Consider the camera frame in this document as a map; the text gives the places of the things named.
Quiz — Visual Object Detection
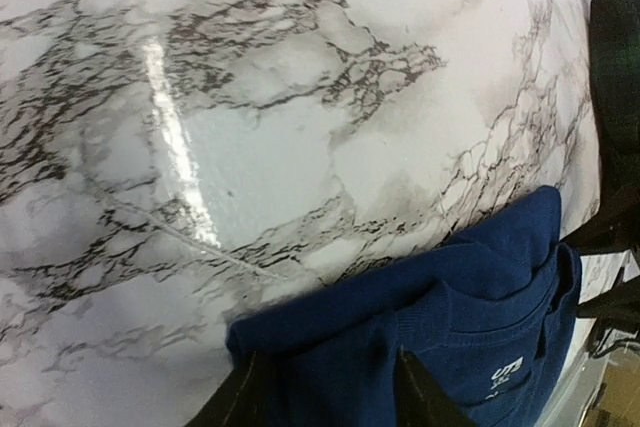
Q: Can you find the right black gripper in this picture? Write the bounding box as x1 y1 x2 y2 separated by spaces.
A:
576 241 639 359

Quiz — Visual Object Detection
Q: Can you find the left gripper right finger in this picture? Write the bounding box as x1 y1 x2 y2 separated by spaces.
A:
394 349 475 427

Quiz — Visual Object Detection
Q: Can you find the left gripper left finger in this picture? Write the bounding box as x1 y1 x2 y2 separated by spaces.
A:
192 353 273 427

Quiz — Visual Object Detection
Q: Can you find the dark green plaid garment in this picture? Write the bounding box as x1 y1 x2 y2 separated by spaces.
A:
564 0 639 255

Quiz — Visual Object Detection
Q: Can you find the navy blue t-shirt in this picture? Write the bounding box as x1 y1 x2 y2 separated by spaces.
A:
226 186 582 426

